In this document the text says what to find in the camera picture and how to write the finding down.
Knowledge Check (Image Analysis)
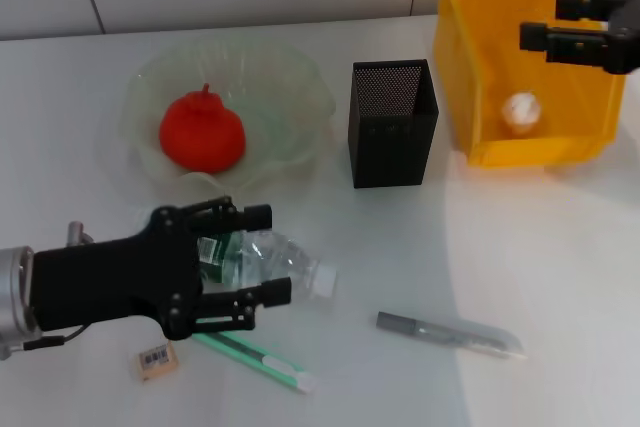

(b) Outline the water bottle green label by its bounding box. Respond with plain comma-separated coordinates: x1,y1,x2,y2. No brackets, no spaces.
197,229,339,301

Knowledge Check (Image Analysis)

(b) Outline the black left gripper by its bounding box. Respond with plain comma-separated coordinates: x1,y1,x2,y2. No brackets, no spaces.
30,195,275,341

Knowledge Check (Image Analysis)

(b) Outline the green white utility knife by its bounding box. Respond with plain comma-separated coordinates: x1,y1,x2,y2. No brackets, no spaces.
192,329,320,395

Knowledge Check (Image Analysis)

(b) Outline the clear pen grey cap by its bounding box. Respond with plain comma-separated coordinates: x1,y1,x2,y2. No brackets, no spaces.
375,310,527,361

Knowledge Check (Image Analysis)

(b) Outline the white paper ball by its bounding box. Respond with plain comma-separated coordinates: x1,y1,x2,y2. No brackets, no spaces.
502,90,544,136

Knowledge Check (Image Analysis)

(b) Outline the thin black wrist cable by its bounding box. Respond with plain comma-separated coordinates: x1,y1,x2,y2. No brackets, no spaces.
22,324,89,352

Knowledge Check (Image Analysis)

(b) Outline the left gripper silver plug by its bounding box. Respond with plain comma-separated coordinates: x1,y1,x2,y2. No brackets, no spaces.
67,220,96,247

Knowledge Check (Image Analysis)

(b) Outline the yellow plastic storage bin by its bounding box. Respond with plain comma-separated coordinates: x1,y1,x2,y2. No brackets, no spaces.
432,0,626,168

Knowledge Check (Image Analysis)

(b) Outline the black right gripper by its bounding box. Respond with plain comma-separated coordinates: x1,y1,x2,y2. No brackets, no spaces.
518,0,640,76

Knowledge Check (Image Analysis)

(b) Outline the orange knitted toy fruit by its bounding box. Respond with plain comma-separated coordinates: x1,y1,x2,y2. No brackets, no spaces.
158,82,247,172

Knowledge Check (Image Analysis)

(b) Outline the black mesh pen holder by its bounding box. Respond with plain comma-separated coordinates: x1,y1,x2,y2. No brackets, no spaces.
346,59,440,190

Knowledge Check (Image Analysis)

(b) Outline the beige eraser with barcode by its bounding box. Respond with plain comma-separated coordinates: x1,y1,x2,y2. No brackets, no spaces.
134,340,180,382

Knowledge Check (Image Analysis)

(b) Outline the clear wavy fruit plate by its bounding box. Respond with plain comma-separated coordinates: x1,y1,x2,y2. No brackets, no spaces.
119,41,337,193

